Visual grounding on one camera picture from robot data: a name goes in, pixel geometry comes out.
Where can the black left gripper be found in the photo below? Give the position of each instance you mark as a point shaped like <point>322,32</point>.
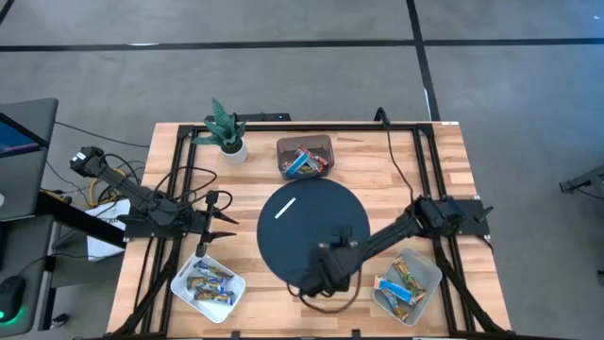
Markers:
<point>207,222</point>

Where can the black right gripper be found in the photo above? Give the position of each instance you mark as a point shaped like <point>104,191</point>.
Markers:
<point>330,269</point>

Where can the purple label chewy granola bar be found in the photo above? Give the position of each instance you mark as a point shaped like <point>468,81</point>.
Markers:
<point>214,296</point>
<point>213,270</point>
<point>205,282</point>

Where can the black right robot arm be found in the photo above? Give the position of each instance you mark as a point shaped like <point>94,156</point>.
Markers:
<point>401,231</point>

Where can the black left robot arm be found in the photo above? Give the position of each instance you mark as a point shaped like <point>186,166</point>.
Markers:
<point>137,196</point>

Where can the dark blue round woven placemat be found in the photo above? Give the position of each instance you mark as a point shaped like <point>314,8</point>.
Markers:
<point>292,245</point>

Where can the white stick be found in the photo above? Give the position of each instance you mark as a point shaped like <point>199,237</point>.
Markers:
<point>285,208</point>

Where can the white plant pot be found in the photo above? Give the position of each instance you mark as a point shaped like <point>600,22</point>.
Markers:
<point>236,155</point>

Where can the white plastic bin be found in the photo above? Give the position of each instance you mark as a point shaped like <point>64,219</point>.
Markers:
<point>189,297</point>

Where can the grey plastic bin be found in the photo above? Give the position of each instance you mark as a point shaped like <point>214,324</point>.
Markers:
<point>427,274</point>

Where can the green snake plant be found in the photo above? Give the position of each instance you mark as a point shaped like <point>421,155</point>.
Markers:
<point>222,127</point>

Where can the brown plastic bin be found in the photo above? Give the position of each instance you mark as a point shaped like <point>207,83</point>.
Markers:
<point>283,144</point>

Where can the black power strip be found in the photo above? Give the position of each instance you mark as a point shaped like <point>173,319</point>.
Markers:
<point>255,116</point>

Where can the white paper sheet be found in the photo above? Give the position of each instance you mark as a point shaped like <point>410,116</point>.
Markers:
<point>106,236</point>

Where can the black side desk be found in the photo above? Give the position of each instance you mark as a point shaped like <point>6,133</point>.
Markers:
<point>75,219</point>

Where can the grey laptop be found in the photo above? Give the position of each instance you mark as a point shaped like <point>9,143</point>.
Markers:
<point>23,156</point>

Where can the black computer mouse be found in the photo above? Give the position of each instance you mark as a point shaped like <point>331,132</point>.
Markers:
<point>10,298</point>

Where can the grey metal stand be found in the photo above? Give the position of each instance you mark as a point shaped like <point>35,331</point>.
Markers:
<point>585,179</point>

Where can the black aluminium table frame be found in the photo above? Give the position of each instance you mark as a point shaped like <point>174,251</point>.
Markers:
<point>302,127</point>

